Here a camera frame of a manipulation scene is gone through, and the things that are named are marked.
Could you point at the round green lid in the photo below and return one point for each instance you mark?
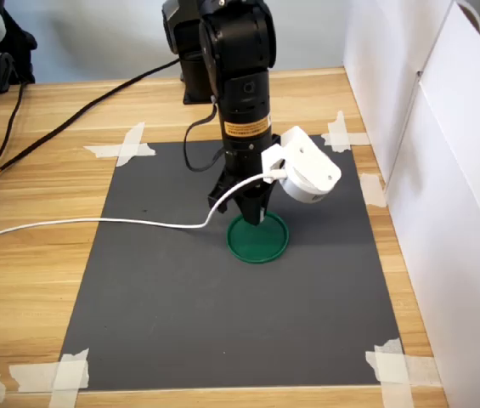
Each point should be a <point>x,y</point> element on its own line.
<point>265,246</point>

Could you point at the dark grey mat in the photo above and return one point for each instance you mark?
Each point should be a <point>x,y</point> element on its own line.
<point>180,297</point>

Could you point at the white partition panel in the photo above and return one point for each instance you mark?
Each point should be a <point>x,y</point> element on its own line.
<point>456,212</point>
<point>384,64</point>

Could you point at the black bag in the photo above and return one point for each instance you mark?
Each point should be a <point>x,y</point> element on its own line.
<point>18,42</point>

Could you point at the white camera box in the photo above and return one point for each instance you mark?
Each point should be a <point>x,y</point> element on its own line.
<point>307,170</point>

